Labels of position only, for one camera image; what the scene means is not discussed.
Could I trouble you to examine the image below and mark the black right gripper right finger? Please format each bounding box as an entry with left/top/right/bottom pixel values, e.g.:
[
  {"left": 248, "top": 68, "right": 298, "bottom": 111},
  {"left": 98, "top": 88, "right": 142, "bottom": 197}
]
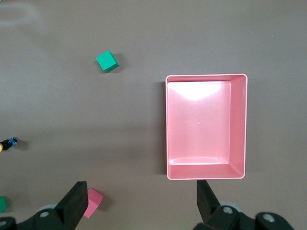
[{"left": 193, "top": 179, "right": 295, "bottom": 230}]

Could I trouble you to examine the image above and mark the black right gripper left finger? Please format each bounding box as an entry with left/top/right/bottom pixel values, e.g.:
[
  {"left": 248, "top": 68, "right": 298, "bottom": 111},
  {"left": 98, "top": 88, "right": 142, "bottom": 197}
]
[{"left": 0, "top": 181, "right": 89, "bottom": 230}]

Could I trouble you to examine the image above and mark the orange capped black push button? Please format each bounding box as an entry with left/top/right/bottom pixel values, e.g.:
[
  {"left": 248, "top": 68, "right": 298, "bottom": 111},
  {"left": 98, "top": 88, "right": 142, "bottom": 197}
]
[{"left": 0, "top": 137, "right": 19, "bottom": 152}]

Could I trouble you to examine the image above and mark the pink foam cube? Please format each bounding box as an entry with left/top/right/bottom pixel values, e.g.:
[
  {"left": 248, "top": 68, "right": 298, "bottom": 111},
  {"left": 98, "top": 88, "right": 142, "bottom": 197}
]
[{"left": 83, "top": 187, "right": 104, "bottom": 219}]

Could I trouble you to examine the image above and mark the brown table cover mat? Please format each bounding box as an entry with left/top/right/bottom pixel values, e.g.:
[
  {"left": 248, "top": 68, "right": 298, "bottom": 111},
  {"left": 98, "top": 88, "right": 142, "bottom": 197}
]
[{"left": 0, "top": 0, "right": 307, "bottom": 230}]

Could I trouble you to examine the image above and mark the pink plastic bin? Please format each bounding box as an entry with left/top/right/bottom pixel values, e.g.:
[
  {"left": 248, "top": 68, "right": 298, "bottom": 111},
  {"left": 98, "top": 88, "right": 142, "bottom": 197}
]
[{"left": 165, "top": 73, "right": 248, "bottom": 181}]

